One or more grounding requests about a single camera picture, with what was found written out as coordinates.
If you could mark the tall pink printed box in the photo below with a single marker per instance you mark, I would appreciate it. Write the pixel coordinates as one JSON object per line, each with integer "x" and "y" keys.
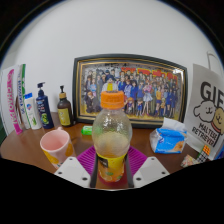
{"x": 13, "y": 100}

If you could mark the colourful puzzle cube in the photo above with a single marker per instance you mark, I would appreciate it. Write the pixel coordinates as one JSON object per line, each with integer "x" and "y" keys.
{"x": 204, "y": 153}

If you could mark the blue tissue pack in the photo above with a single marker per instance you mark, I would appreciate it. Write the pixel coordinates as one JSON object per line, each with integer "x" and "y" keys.
{"x": 168, "y": 140}

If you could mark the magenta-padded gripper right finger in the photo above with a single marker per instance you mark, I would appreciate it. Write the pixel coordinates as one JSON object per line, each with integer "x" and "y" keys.
{"x": 150, "y": 171}

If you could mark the white shampoo bottle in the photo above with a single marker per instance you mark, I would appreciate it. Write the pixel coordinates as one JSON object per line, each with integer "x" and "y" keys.
{"x": 32, "y": 113}

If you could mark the dark blue pump bottle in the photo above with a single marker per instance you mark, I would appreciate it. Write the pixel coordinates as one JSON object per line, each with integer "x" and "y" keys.
{"x": 44, "y": 110}

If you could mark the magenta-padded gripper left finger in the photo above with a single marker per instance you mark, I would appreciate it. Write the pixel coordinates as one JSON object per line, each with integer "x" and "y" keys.
{"x": 73, "y": 171}

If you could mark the orange-capped juice bottle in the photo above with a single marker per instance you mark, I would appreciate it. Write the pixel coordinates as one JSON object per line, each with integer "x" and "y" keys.
{"x": 111, "y": 140}

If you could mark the small flat snack packet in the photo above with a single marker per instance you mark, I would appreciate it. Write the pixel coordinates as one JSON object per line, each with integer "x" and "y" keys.
{"x": 188, "y": 161}

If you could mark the green crate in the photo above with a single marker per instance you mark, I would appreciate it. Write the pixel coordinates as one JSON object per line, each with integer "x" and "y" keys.
{"x": 2, "y": 131}

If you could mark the pink and yellow mug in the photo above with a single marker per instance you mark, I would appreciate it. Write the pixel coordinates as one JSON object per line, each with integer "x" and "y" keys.
{"x": 55, "y": 143}

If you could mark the small green packet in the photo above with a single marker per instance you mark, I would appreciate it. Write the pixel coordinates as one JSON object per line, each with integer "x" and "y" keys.
{"x": 87, "y": 130}

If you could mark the tall white printed box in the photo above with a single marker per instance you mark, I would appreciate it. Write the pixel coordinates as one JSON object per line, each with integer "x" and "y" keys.
{"x": 22, "y": 93}

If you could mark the framed group picture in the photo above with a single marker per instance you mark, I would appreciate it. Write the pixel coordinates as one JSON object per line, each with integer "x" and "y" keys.
{"x": 150, "y": 86}

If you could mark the white paper gift bag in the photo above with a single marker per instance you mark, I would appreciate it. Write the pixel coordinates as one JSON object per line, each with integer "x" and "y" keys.
{"x": 206, "y": 110}

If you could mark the brown pump bottle yellow label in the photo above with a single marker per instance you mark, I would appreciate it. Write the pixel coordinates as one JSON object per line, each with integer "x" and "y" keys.
{"x": 64, "y": 113}

